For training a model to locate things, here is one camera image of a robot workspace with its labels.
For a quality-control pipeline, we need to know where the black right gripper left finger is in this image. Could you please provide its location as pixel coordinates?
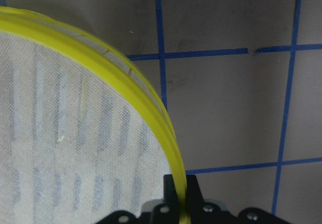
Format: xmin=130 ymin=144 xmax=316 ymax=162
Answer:
xmin=163 ymin=174 xmax=180 ymax=209

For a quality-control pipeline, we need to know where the yellow rimmed steamer layer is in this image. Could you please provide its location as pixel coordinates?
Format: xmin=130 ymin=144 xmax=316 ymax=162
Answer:
xmin=1 ymin=7 xmax=188 ymax=223

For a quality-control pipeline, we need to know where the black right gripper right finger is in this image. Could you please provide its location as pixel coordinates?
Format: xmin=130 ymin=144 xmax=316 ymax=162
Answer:
xmin=186 ymin=175 xmax=204 ymax=206

